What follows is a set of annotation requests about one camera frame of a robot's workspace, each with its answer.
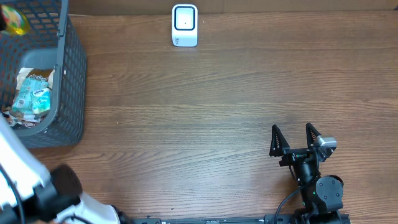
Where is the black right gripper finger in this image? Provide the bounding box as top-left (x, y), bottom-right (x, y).
top-left (305, 123), bottom-right (322, 147)
top-left (269, 124), bottom-right (290, 157)

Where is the teal tissue packet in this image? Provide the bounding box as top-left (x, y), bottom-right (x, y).
top-left (12, 78), bottom-right (41, 114)

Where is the brown snack bag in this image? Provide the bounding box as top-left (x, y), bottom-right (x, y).
top-left (2, 68), bottom-right (55, 128)

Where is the yellow liquid bottle grey cap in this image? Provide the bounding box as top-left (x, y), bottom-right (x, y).
top-left (1, 4), bottom-right (30, 35)

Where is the green white tissue pack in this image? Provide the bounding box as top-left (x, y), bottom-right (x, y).
top-left (31, 88), bottom-right (51, 114)

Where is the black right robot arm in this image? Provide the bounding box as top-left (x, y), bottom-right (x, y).
top-left (269, 123), bottom-right (349, 224)

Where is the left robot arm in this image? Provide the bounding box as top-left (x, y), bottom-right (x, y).
top-left (1, 117), bottom-right (130, 224)

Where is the white barcode scanner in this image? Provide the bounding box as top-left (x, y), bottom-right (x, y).
top-left (172, 4), bottom-right (198, 47)

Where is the dark grey mesh plastic basket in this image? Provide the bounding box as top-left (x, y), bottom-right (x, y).
top-left (1, 0), bottom-right (87, 148)

